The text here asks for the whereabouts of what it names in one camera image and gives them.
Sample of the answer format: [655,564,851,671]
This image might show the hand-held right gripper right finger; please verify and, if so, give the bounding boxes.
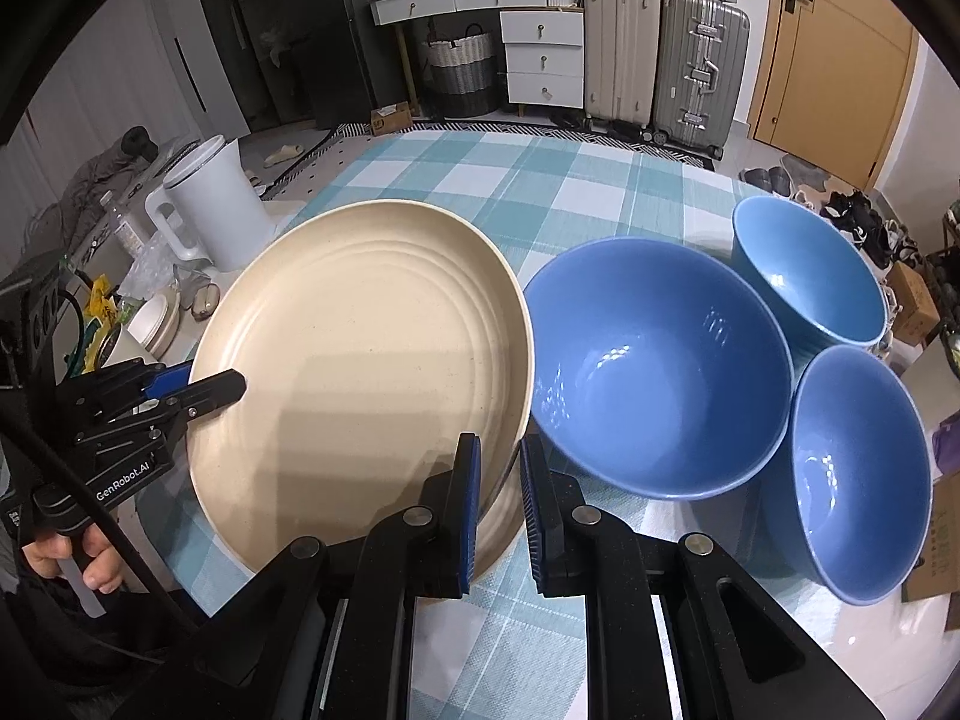
[520,433,886,720]

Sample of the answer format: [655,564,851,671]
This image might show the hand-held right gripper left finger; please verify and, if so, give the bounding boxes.
[172,431,482,720]

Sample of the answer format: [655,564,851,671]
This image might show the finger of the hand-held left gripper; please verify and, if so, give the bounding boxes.
[75,369,248,458]
[52,358,194,421]

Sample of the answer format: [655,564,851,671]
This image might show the blue bowl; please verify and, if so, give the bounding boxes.
[757,345,933,606]
[731,195,890,353]
[523,236,796,502]

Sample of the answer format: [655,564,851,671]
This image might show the person's left hand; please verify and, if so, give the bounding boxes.
[22,521,125,593]

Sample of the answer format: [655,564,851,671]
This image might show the small cream bowl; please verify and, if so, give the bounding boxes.
[124,289,182,352]

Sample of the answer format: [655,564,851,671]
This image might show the yellow packet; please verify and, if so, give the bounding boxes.
[88,276,121,323]

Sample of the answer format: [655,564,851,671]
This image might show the clear plastic bag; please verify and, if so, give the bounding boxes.
[120,229,181,301]

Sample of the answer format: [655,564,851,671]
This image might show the clear plastic water bottle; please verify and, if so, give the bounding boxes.
[97,191,151,256]

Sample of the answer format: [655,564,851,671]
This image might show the white electric kettle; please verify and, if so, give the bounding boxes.
[145,135,275,275]

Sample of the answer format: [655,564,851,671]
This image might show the dark grey cloth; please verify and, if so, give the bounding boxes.
[64,126,162,241]

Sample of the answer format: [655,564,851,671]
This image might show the white curtain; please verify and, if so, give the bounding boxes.
[15,37,151,241]

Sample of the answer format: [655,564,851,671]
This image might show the small labelled cardboard box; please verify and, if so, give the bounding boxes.
[371,101,416,137]

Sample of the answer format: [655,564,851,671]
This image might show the dark glass cabinet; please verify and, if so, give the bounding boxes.
[186,0,260,136]

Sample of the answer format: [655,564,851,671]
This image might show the dark grey refrigerator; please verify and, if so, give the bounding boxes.
[247,0,380,132]

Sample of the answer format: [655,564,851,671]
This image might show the woven laundry basket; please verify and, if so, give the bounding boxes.
[416,22,502,119]

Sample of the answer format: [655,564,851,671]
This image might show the cat print cardboard box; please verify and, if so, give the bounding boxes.
[900,480,960,631]

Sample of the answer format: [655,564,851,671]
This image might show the purple bag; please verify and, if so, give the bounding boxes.
[930,420,960,477]

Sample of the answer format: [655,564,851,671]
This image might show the small brown cardboard box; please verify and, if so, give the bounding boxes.
[885,262,942,346]

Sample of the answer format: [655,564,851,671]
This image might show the scattered shoes and slippers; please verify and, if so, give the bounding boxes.
[739,154,920,271]

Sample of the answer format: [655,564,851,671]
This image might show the white vanity desk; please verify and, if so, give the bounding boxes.
[370,0,586,117]

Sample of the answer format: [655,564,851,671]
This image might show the silver suitcase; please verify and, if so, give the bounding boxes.
[651,0,751,158]

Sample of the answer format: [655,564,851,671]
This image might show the beige suitcase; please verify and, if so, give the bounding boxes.
[581,0,665,132]

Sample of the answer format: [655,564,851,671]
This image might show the wooden door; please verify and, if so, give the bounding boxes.
[746,0,920,192]

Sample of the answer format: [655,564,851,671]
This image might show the black cable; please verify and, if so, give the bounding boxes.
[0,292,203,638]

